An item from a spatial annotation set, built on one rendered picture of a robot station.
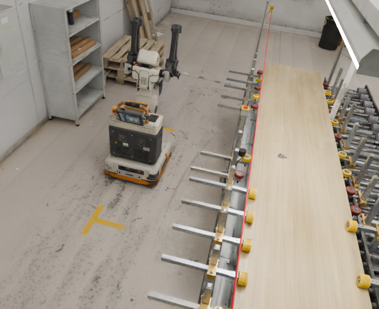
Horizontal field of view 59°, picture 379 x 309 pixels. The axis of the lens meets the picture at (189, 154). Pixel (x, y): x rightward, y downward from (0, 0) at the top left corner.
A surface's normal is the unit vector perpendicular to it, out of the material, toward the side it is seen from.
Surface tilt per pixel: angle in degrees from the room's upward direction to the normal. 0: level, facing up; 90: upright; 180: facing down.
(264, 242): 0
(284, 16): 90
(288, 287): 0
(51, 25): 90
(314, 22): 90
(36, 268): 0
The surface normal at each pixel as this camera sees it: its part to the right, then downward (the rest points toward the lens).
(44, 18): -0.22, 0.58
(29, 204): 0.10, -0.79
